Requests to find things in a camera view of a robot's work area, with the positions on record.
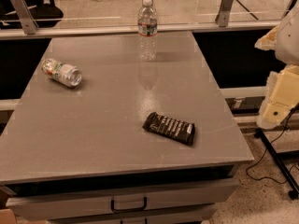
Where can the clear plastic water bottle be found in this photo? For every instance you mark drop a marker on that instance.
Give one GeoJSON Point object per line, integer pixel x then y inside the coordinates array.
{"type": "Point", "coordinates": [147, 30]}

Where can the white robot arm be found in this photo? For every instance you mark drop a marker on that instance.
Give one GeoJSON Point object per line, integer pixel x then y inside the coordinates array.
{"type": "Point", "coordinates": [287, 45]}

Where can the black stand base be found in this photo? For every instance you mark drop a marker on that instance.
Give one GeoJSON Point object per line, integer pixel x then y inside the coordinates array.
{"type": "Point", "coordinates": [279, 161]}

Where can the black snack bar wrapper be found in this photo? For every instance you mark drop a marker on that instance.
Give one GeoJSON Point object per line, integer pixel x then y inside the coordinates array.
{"type": "Point", "coordinates": [175, 129]}

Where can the silver green soda can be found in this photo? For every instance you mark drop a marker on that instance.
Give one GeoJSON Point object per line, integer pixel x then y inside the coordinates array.
{"type": "Point", "coordinates": [65, 73]}

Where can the black office chair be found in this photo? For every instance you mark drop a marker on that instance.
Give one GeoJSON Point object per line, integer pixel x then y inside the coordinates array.
{"type": "Point", "coordinates": [44, 12]}

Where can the right metal rail bracket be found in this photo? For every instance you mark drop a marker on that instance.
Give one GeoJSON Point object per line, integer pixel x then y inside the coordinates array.
{"type": "Point", "coordinates": [223, 16]}

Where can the grey horizontal rail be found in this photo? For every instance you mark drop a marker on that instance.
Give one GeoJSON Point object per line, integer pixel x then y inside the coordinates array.
{"type": "Point", "coordinates": [13, 34]}

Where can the left metal rail bracket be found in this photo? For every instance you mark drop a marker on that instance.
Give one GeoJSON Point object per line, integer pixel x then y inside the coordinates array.
{"type": "Point", "coordinates": [28, 24]}

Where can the grey drawer with black handle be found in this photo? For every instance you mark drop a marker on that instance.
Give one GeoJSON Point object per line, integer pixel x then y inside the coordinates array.
{"type": "Point", "coordinates": [125, 200]}

